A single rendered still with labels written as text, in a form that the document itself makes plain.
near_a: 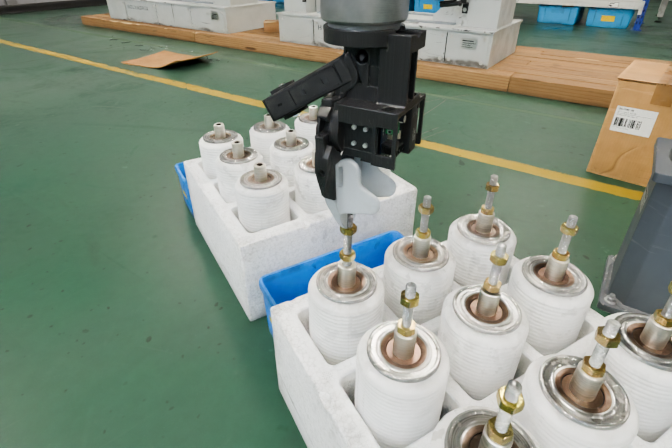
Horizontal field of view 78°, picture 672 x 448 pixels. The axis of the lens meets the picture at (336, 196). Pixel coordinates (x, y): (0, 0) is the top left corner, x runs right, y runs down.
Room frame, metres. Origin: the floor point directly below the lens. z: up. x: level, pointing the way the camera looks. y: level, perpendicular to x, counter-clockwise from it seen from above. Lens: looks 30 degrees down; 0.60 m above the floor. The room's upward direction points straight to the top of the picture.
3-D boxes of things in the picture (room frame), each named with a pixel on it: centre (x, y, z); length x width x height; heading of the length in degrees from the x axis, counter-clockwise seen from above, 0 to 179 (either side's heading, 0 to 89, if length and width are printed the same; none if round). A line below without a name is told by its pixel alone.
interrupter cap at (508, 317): (0.35, -0.17, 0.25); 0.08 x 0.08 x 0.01
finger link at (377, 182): (0.40, -0.04, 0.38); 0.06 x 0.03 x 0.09; 60
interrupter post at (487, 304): (0.35, -0.17, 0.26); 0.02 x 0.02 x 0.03
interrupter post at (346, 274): (0.39, -0.01, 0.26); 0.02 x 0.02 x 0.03
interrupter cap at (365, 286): (0.39, -0.01, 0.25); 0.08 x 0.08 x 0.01
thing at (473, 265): (0.51, -0.22, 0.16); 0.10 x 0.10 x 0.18
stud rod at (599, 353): (0.25, -0.23, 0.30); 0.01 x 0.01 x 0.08
